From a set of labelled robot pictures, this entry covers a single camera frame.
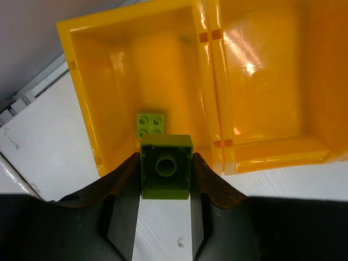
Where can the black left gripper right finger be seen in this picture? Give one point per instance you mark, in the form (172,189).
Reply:
(228,225)

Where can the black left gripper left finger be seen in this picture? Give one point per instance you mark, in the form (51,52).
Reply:
(97,222)

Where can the green square lego brick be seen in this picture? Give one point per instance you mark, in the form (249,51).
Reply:
(165,165)

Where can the small green lego brick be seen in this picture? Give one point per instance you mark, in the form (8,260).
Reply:
(150,122)

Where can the yellow divided plastic tray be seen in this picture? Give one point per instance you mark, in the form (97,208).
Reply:
(256,84)

